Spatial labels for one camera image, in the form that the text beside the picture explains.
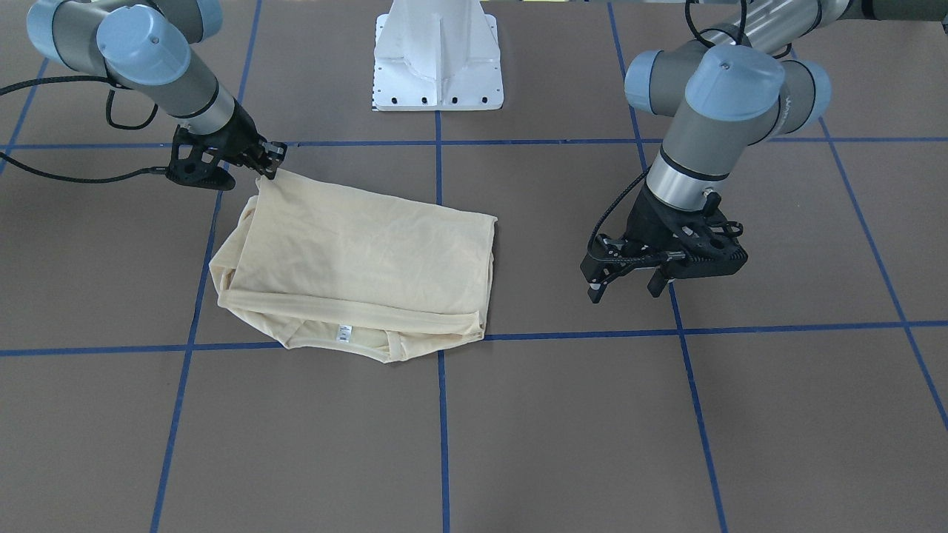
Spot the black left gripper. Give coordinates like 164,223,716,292
589,186,724,304

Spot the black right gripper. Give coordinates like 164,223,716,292
175,100,287,180

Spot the beige long sleeve shirt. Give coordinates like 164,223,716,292
209,171,495,363

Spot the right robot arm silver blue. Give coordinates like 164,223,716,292
26,1,287,191

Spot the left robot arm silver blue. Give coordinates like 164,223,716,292
580,1,847,303

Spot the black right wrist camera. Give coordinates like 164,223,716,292
165,141,235,191

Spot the white central pedestal column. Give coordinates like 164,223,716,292
372,1,505,112

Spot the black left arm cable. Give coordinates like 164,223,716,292
587,0,793,256

